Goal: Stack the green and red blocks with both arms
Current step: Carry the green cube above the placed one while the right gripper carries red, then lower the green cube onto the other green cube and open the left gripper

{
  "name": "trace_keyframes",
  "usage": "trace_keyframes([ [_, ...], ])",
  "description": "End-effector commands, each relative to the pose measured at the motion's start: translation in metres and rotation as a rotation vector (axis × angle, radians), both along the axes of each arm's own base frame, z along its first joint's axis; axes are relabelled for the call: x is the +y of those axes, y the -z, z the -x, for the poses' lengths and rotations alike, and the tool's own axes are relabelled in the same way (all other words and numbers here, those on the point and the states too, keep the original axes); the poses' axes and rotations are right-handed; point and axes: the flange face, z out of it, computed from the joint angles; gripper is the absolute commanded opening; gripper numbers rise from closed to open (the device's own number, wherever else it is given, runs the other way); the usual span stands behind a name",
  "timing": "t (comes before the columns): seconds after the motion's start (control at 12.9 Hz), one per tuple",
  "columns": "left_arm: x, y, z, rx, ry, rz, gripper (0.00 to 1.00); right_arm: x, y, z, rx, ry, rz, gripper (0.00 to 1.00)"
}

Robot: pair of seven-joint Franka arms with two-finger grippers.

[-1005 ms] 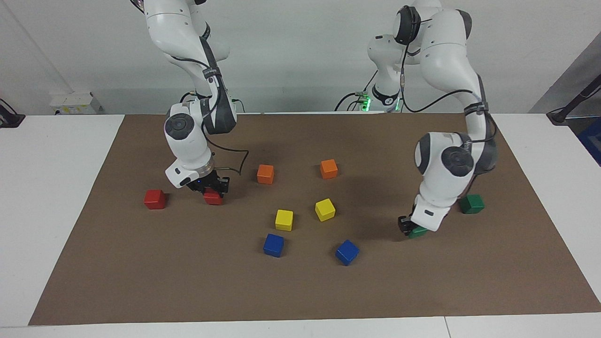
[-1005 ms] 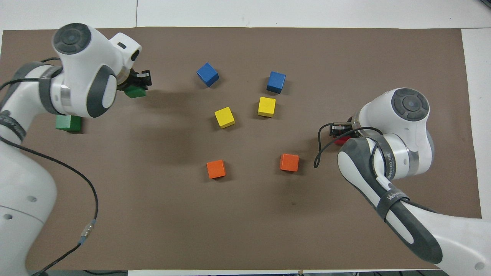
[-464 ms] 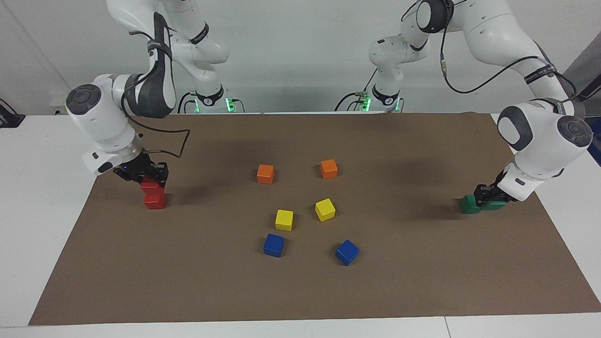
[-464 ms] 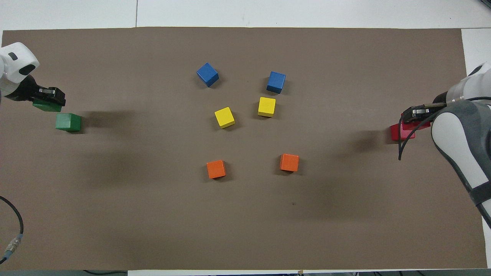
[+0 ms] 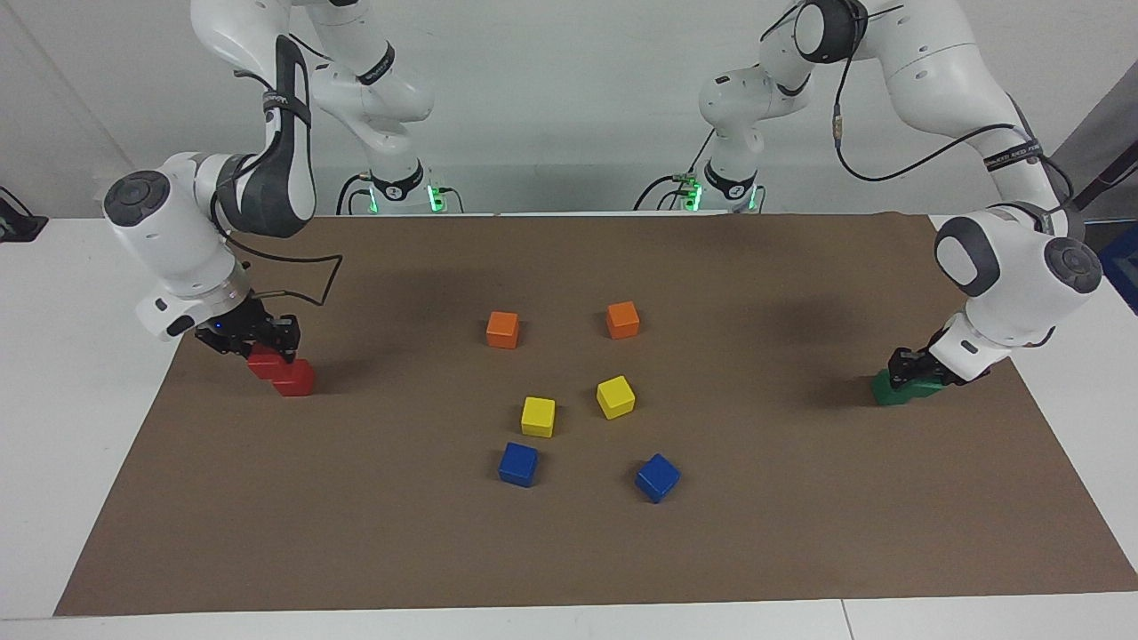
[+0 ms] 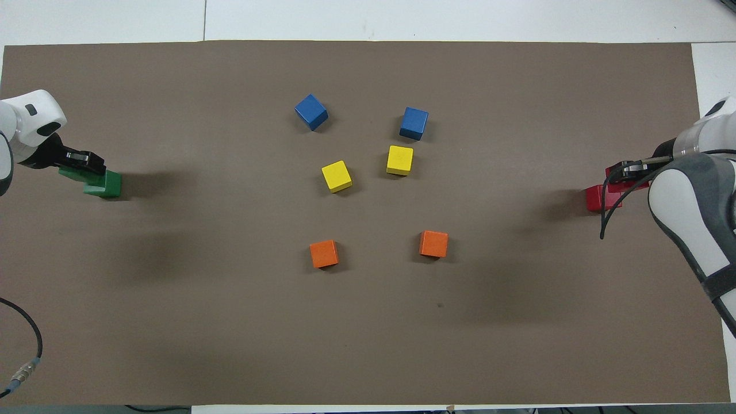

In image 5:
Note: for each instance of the brown paper table mat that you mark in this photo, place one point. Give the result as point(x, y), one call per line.
point(569, 542)

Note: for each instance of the green wooden cube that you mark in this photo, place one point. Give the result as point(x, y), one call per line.
point(885, 391)
point(932, 389)

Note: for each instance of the blue box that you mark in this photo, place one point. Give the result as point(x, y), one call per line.
point(1122, 280)

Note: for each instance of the yellow wooden cube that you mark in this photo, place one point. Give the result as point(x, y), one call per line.
point(538, 416)
point(615, 396)

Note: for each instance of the black device on side table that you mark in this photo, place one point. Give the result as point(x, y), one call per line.
point(18, 222)

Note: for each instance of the red wooden cube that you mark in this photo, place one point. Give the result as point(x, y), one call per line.
point(295, 380)
point(262, 364)

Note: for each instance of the blue wooden cube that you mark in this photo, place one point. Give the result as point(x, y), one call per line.
point(657, 477)
point(518, 464)

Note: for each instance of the grey slanted panel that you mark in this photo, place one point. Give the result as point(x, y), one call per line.
point(1102, 151)

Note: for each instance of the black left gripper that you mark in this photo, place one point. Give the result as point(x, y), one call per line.
point(944, 356)

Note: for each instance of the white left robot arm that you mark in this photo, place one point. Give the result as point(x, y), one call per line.
point(1013, 267)

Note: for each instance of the orange wooden cube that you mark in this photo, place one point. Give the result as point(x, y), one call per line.
point(502, 329)
point(622, 320)

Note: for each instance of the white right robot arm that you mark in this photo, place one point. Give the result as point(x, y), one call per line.
point(169, 231)

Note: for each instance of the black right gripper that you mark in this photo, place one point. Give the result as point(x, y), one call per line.
point(236, 329)

